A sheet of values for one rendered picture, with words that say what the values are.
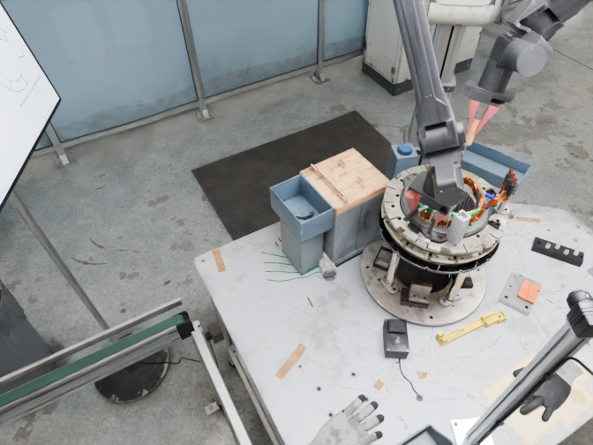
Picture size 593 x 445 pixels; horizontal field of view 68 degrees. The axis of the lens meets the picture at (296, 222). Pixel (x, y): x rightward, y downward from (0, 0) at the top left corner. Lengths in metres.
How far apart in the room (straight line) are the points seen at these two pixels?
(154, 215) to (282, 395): 1.76
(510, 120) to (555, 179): 0.63
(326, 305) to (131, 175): 2.01
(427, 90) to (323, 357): 0.77
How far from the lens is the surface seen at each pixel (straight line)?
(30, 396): 1.48
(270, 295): 1.39
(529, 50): 0.97
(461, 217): 1.12
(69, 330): 2.49
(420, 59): 0.86
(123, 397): 2.20
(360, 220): 1.35
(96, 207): 2.97
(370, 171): 1.34
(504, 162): 1.53
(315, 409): 1.24
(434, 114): 0.88
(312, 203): 1.32
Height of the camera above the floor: 1.96
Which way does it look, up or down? 49 degrees down
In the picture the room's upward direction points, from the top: 1 degrees counter-clockwise
